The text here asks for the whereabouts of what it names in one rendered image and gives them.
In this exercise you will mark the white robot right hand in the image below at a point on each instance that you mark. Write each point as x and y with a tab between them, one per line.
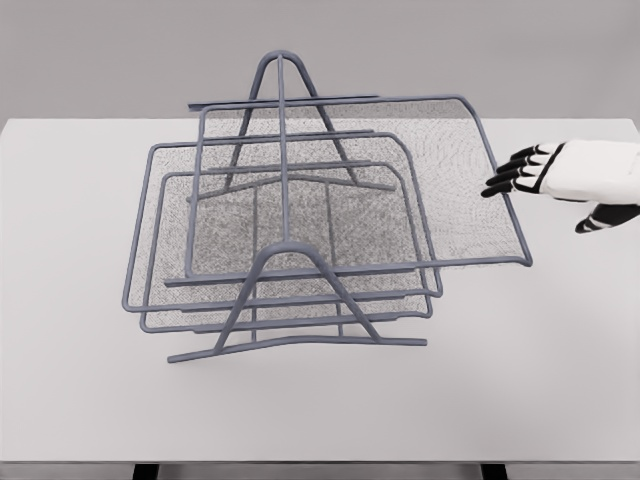
585	170

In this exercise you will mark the small grey mesh folder tray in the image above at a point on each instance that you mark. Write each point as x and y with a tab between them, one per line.
170	316

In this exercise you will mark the medium grey mesh folder tray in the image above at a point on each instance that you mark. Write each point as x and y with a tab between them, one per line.
156	210

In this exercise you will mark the large grey mesh folder tray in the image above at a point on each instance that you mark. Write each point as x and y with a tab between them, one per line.
450	200

